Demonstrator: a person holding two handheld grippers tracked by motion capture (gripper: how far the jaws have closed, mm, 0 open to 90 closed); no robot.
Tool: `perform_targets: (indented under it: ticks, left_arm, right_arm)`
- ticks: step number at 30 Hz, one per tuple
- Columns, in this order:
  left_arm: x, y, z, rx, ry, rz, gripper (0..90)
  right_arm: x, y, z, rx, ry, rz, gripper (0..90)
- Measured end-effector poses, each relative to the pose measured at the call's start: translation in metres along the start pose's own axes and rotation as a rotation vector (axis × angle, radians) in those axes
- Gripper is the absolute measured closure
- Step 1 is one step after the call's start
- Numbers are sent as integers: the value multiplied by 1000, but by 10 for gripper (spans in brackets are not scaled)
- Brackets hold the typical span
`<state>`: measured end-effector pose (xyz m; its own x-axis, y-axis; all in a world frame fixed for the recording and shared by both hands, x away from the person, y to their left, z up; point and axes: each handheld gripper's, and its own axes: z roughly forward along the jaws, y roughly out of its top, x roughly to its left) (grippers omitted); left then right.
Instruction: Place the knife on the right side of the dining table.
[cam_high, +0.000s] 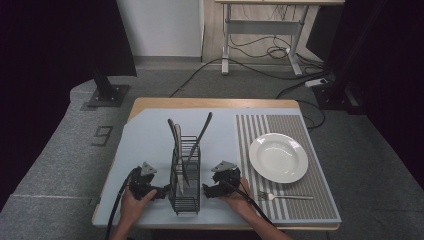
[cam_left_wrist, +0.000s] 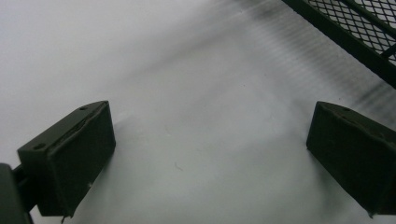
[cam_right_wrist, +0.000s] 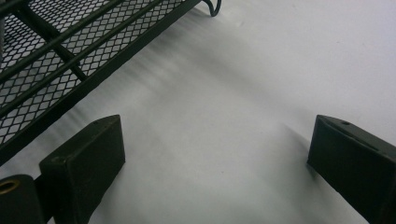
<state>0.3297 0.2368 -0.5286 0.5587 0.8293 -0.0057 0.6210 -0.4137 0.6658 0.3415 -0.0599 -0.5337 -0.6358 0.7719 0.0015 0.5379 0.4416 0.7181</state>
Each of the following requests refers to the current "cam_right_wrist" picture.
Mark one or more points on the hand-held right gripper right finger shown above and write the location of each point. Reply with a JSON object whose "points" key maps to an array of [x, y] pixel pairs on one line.
{"points": [[351, 161]]}

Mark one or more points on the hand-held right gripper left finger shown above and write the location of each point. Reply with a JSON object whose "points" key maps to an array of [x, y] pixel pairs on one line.
{"points": [[82, 168]]}

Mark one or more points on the black metal mesh rack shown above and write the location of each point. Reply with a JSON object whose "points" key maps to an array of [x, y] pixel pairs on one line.
{"points": [[62, 62]]}

